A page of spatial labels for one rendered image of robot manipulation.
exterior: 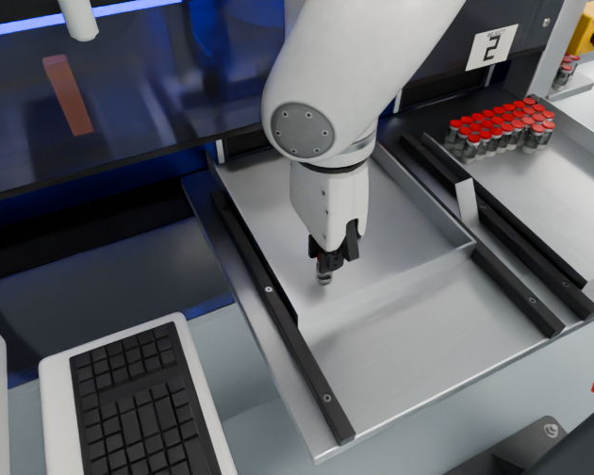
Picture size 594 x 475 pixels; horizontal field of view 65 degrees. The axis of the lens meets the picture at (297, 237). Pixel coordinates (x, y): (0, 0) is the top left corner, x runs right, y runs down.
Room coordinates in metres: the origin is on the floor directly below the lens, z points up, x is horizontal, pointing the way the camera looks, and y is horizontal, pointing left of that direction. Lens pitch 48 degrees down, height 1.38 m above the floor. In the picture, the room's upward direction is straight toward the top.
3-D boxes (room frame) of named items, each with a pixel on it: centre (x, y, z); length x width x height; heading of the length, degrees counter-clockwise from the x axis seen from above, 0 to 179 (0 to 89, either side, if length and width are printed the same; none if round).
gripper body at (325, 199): (0.38, -0.03, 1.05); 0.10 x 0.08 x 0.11; 26
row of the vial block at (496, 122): (0.67, -0.34, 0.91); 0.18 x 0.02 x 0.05; 115
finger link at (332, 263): (0.35, -0.05, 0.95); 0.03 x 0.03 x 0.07; 26
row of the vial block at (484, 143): (0.65, -0.35, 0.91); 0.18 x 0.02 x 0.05; 115
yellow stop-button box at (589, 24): (0.87, -0.53, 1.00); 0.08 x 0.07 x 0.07; 26
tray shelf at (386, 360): (0.52, -0.23, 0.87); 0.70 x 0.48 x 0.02; 116
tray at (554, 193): (0.55, -0.40, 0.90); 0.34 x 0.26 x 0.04; 25
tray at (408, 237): (0.51, -0.05, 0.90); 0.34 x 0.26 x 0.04; 26
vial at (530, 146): (0.65, -0.39, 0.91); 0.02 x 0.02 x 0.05
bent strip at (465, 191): (0.44, -0.27, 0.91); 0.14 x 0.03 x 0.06; 26
